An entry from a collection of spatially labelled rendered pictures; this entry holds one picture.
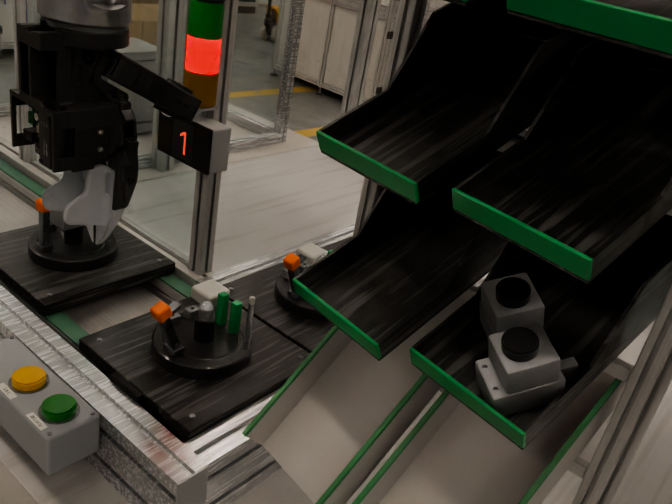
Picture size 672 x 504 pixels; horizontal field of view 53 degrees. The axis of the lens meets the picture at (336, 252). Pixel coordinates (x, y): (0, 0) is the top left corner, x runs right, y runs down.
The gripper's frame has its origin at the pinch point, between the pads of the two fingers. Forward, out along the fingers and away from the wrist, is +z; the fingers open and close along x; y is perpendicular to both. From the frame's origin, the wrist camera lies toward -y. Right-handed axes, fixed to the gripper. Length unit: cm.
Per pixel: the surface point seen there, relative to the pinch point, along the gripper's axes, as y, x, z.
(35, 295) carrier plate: -8.4, -29.8, 26.2
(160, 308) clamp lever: -11.4, -4.6, 16.2
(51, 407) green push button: 2.5, -6.3, 26.0
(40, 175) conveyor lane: -33, -72, 27
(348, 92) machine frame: -127, -67, 16
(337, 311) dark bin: -13.4, 20.7, 3.7
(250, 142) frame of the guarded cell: -108, -86, 35
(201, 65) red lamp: -30.1, -22.1, -9.1
